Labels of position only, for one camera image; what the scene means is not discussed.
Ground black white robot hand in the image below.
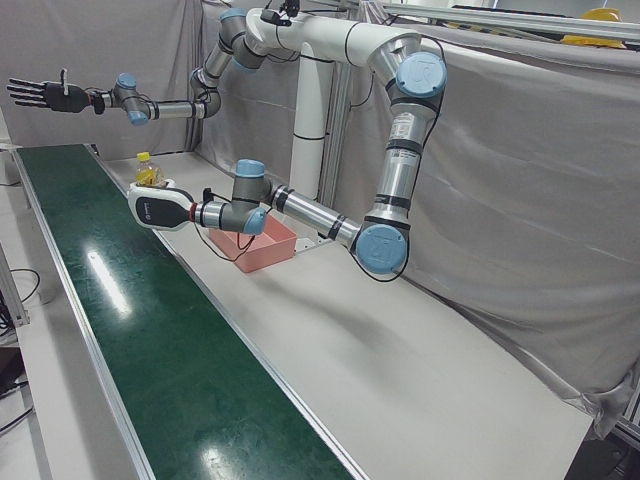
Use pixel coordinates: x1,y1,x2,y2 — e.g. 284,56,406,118
126,179,198,233
6,68,92,114

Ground yellow orange drink bottle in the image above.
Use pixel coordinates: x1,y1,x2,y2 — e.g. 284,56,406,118
133,151,168,189

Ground pink plastic basket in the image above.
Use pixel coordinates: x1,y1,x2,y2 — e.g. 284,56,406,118
207,213,298,274

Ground grey fabric backdrop curtain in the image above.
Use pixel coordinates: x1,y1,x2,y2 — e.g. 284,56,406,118
0,0,211,154
197,0,640,442

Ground green conveyor belt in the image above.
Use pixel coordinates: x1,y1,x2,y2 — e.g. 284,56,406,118
12,143,372,480

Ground white robot stand column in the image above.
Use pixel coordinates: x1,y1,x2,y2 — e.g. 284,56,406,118
244,6,422,251

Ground yellow hard hat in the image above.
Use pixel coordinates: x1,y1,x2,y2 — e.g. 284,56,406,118
559,33,628,50
579,6,625,24

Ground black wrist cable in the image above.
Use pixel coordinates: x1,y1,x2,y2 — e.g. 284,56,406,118
197,187,274,263

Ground black floor cable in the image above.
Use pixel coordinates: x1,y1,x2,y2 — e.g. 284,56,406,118
0,267,42,307

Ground aluminium profile post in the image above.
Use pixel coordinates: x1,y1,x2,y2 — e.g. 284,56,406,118
0,239,32,329

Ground black head camera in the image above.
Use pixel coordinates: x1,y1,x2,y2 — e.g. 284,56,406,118
259,0,302,27

